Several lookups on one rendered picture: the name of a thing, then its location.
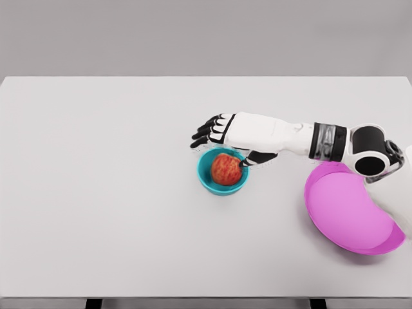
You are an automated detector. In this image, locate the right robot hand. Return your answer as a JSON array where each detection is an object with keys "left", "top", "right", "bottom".
[{"left": 190, "top": 111, "right": 280, "bottom": 169}]

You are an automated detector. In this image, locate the red apple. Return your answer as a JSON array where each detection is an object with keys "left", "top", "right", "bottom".
[{"left": 211, "top": 153, "right": 243, "bottom": 187}]

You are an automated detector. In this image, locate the blue bowl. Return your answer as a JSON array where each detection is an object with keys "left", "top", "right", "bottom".
[{"left": 196, "top": 147, "right": 250, "bottom": 197}]

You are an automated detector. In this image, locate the pink plate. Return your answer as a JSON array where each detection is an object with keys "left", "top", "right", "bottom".
[{"left": 304, "top": 161, "right": 406, "bottom": 256}]

